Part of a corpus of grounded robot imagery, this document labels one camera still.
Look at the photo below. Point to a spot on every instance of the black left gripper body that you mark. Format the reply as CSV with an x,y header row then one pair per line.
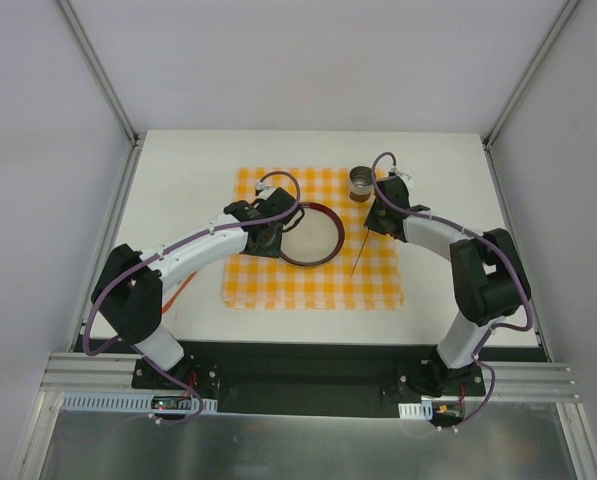
x,y
266,240

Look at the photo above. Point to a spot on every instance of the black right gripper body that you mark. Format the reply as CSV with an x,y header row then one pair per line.
x,y
381,221

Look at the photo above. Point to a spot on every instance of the copper spoon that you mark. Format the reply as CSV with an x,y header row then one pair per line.
x,y
360,251

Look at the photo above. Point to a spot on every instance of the metal cup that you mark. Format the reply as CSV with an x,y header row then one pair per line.
x,y
360,185

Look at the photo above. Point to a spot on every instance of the red rimmed cream plate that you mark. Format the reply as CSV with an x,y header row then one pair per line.
x,y
315,238

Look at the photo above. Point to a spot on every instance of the yellow white checkered cloth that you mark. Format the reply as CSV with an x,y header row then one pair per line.
x,y
265,283

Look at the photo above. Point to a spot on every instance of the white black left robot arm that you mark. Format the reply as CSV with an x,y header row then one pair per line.
x,y
130,292

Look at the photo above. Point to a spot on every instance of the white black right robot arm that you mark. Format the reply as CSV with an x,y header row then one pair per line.
x,y
489,281

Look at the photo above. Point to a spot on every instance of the orange chopsticks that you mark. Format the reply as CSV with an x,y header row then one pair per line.
x,y
168,305

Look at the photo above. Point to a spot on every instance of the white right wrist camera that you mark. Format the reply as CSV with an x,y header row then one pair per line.
x,y
405,177

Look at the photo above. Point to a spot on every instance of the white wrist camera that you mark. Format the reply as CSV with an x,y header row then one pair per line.
x,y
405,177
261,186

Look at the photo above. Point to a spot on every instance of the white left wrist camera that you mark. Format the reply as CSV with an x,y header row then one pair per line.
x,y
261,186

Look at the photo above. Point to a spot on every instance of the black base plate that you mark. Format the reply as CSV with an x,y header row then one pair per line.
x,y
321,380

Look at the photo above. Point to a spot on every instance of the aluminium right side rail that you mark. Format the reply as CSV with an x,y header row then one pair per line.
x,y
508,220

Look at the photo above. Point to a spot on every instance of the aluminium rail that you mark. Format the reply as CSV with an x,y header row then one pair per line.
x,y
508,220
541,382
111,225

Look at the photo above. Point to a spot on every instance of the aluminium left side rail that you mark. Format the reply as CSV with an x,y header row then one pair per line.
x,y
111,225

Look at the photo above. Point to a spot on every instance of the right white cable duct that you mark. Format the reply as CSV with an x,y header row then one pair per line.
x,y
416,411

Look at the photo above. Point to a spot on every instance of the white cable duct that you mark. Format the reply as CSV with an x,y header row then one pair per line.
x,y
416,411
136,403

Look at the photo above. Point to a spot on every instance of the aluminium front rail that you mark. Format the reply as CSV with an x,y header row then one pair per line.
x,y
541,382

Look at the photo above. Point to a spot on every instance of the aluminium frame post left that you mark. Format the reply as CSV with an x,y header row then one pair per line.
x,y
96,69

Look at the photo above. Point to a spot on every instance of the aluminium frame post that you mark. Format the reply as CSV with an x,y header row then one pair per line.
x,y
96,69
531,71

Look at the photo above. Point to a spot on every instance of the left white cable duct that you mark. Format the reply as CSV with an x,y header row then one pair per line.
x,y
136,403

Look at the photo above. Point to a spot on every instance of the aluminium frame post right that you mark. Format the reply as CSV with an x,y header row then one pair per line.
x,y
531,71

